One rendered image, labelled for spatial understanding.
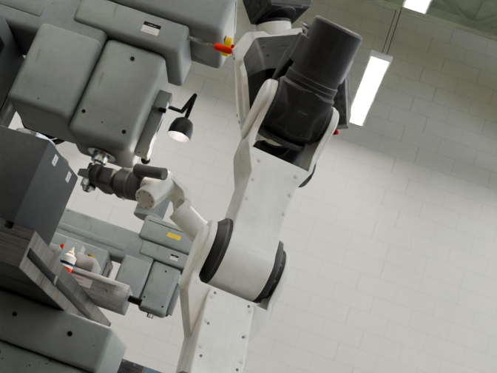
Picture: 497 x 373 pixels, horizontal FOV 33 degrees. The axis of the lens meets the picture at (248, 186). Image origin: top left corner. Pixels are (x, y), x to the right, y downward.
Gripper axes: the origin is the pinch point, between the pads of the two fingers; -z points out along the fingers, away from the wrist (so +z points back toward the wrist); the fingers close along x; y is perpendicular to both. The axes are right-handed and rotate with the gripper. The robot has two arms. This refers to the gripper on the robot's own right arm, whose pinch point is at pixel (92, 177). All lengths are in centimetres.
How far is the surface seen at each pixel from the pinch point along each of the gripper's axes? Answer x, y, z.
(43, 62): 20.6, -24.4, -15.5
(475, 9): -630, -499, -92
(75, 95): 15.0, -18.2, -4.7
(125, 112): 7.3, -18.3, 8.2
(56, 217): 40, 25, 29
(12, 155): 61, 19, 29
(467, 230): -691, -252, -52
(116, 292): -14.0, 28.1, 12.8
